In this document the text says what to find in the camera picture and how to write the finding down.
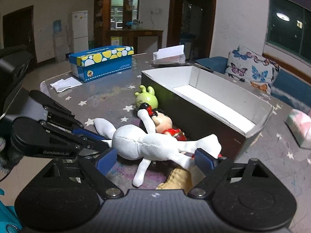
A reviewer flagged tan peanut toy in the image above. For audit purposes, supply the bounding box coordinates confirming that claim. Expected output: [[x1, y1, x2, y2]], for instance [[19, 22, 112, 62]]
[[156, 166, 206, 194]]

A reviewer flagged white plush rabbit doll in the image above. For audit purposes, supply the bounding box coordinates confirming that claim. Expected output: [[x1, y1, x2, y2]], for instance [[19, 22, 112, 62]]
[[94, 110, 221, 187]]

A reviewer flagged red dress girl figurine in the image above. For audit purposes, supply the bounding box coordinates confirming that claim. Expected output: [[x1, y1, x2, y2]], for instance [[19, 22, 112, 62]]
[[139, 103, 187, 141]]

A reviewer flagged green alien toy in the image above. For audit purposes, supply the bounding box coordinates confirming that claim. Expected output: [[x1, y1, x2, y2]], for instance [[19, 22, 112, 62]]
[[135, 85, 158, 116]]

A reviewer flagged white paper sheet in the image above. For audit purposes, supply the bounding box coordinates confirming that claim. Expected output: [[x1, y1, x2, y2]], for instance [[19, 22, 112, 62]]
[[50, 77, 82, 93]]

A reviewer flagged black white storage box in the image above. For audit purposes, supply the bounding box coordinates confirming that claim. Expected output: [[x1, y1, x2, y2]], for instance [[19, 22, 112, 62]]
[[141, 66, 273, 159]]

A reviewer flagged blue yellow spotted carton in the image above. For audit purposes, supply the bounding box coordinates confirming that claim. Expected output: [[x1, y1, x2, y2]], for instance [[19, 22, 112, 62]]
[[69, 46, 134, 83]]

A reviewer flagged water dispenser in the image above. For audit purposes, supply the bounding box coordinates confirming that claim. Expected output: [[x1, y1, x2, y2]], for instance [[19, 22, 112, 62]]
[[52, 20, 66, 62]]

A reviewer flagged dark doorway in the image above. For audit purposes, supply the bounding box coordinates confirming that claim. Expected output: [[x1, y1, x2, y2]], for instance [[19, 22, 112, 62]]
[[2, 5, 38, 66]]

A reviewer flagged pastel tissue pack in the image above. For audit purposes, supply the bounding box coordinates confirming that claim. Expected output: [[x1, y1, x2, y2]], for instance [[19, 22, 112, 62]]
[[286, 109, 311, 149]]

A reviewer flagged butterfly print pillow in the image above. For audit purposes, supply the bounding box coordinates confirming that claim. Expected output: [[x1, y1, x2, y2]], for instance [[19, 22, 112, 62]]
[[225, 46, 280, 94]]

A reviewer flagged wooden counter table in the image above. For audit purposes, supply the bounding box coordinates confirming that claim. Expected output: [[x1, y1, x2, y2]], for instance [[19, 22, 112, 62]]
[[103, 29, 163, 54]]

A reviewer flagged blue sofa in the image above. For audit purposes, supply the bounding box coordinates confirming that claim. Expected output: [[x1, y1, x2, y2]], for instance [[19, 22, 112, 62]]
[[196, 53, 310, 115]]

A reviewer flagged white tissue box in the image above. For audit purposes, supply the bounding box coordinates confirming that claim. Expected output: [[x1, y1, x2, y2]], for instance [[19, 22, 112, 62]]
[[153, 45, 186, 65]]

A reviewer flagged white refrigerator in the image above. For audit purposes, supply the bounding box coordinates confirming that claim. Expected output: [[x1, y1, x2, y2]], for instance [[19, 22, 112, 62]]
[[72, 10, 89, 53]]

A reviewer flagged wooden display cabinet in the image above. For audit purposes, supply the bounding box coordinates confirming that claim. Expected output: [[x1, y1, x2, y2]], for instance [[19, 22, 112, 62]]
[[93, 0, 139, 47]]

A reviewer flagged dark window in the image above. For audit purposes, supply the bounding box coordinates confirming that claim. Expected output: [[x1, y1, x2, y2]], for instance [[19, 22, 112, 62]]
[[267, 0, 310, 62]]

